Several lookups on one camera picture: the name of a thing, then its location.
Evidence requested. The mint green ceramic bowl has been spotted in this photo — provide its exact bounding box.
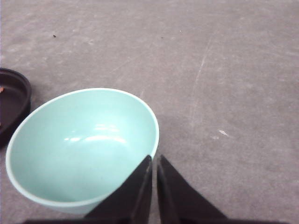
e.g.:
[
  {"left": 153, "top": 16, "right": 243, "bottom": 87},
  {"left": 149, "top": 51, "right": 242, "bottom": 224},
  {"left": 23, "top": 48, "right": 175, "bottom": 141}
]
[{"left": 5, "top": 88, "right": 159, "bottom": 214}]

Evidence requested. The black frying pan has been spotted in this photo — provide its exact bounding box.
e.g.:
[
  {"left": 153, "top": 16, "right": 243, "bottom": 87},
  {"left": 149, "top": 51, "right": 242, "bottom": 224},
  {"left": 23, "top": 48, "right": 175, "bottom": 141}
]
[{"left": 0, "top": 68, "right": 32, "bottom": 147}]

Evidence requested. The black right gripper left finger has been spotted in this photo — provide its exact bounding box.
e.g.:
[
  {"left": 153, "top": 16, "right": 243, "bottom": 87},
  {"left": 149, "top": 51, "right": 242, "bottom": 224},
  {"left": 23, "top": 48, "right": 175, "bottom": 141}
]
[{"left": 84, "top": 155, "right": 152, "bottom": 224}]

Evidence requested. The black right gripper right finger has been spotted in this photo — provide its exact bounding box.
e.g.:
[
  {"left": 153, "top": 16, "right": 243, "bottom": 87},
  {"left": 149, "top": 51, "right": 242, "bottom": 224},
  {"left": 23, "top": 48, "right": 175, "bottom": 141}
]
[{"left": 157, "top": 155, "right": 227, "bottom": 224}]

